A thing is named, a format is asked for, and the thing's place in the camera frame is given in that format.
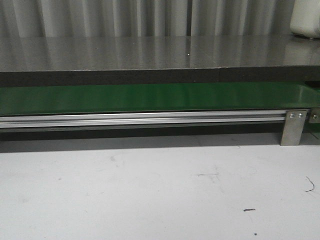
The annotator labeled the green conveyor belt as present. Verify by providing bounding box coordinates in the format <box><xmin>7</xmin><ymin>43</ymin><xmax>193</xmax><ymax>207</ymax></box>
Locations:
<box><xmin>0</xmin><ymin>82</ymin><xmax>320</xmax><ymax>116</ymax></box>

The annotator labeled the steel slotted end plate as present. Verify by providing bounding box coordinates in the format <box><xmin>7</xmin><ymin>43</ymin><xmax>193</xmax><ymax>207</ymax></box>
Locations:
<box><xmin>308</xmin><ymin>107</ymin><xmax>320</xmax><ymax>124</ymax></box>

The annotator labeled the grey pleated curtain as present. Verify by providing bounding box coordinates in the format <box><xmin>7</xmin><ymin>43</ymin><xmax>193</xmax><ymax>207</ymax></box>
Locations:
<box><xmin>0</xmin><ymin>0</ymin><xmax>294</xmax><ymax>38</ymax></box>

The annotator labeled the white plastic container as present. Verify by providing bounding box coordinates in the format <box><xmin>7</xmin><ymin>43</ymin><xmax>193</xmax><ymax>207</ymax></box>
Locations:
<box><xmin>289</xmin><ymin>0</ymin><xmax>320</xmax><ymax>39</ymax></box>

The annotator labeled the aluminium conveyor side rail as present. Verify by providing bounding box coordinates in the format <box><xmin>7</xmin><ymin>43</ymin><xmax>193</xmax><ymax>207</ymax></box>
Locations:
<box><xmin>0</xmin><ymin>110</ymin><xmax>287</xmax><ymax>129</ymax></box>

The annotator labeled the steel conveyor support bracket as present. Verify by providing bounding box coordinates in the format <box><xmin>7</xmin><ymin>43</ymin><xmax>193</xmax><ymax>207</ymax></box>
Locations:
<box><xmin>280</xmin><ymin>109</ymin><xmax>308</xmax><ymax>146</ymax></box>

